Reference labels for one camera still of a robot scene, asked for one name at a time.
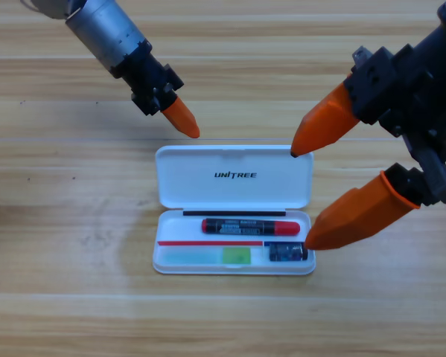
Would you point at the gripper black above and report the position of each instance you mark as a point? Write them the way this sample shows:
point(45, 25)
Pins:
point(423, 96)
point(148, 82)

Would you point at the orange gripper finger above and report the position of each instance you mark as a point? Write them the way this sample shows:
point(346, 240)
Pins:
point(360, 215)

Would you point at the black eraser white print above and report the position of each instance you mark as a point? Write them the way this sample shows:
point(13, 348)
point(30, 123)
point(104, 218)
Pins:
point(286, 253)

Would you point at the red and black marker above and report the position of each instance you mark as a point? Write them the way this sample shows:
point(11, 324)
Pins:
point(245, 227)

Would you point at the green and white highlighter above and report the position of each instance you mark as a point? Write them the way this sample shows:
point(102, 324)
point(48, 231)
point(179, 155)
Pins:
point(222, 256)

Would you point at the white Unitree pencil case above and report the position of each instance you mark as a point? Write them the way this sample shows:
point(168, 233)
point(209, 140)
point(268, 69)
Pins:
point(234, 186)

